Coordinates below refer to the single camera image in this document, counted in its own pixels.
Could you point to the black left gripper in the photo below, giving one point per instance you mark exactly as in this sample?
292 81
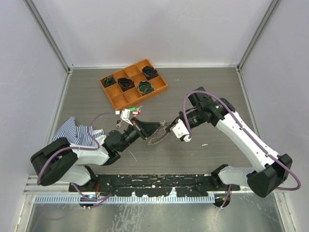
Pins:
143 129

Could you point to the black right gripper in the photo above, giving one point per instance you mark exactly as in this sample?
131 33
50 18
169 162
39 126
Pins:
180 116

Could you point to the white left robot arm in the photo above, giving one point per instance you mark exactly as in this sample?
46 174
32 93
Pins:
66 162

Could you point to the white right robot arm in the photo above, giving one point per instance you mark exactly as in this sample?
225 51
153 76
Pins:
268 168

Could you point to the key with red tag left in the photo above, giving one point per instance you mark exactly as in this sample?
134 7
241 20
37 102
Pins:
135 113

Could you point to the black key fob key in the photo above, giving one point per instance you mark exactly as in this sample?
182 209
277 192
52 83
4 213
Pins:
119 123

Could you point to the blue yellow rolled tie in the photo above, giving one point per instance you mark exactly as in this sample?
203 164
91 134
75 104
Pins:
145 87

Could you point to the orange compartment tray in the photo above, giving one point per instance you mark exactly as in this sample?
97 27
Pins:
132 97

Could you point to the dark rolled tie far left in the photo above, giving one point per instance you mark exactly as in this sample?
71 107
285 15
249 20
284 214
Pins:
108 81

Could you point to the blue striped cloth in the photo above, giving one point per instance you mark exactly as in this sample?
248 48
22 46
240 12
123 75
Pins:
78 135

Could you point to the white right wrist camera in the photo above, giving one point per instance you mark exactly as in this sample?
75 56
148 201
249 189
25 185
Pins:
181 131

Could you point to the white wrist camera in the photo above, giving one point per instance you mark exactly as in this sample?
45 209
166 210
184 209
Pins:
181 131
125 116

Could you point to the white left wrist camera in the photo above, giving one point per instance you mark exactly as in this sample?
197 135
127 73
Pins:
125 116

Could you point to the black mounting base plate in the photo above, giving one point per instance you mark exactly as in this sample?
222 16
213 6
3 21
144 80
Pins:
154 185

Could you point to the slotted cable duct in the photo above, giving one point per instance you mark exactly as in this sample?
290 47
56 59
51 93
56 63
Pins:
76 198

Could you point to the left aluminium frame post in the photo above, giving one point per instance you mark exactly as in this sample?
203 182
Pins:
33 9

